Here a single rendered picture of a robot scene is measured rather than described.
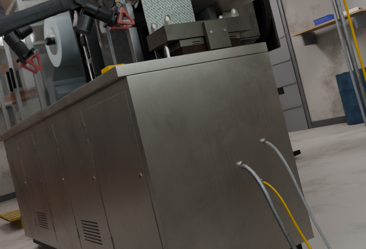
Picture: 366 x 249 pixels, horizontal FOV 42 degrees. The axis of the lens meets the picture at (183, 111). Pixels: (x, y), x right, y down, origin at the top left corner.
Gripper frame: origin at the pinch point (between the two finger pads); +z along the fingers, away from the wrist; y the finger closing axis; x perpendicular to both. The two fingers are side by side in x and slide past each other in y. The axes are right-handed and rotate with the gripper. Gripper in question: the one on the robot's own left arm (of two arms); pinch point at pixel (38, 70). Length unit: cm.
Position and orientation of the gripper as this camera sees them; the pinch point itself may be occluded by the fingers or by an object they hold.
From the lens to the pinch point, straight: 226.7
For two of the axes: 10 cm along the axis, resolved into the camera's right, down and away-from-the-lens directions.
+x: -5.5, 6.3, -5.4
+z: 5.9, 7.6, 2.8
